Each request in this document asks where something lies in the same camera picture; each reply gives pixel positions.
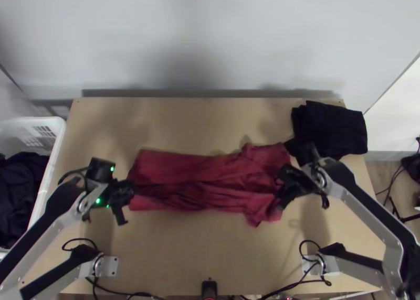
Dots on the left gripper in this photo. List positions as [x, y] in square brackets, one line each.
[119, 193]

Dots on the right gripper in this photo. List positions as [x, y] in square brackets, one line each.
[293, 185]

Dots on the red t-shirt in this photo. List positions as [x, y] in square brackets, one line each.
[203, 178]

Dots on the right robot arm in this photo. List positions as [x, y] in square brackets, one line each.
[361, 198]

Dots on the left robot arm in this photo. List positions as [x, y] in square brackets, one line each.
[67, 216]

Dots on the pile of folded clothes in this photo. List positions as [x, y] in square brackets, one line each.
[331, 129]

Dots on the white laundry basket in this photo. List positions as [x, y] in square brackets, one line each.
[49, 139]

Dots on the heap of clothes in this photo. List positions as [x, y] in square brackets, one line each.
[19, 188]

